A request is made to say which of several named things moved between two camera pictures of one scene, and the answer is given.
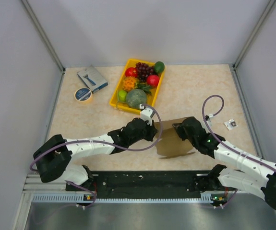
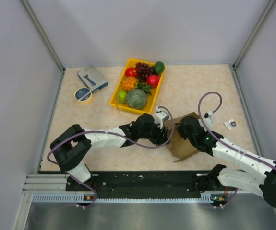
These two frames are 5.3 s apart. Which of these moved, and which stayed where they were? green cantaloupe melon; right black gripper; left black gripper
Moved: left black gripper
Stayed: right black gripper; green cantaloupe melon
